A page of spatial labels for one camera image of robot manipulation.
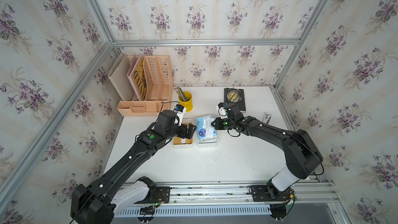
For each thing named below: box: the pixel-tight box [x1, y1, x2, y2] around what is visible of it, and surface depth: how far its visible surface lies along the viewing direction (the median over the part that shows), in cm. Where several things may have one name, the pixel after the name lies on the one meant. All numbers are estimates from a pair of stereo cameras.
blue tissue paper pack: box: [195, 115, 219, 143], surface depth 87 cm
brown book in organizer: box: [130, 56, 147, 101], surface depth 100 cm
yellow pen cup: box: [178, 91, 194, 113], surface depth 103 cm
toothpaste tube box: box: [262, 112, 272, 125], surface depth 103 cm
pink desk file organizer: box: [107, 53, 174, 117], surface depth 101 cm
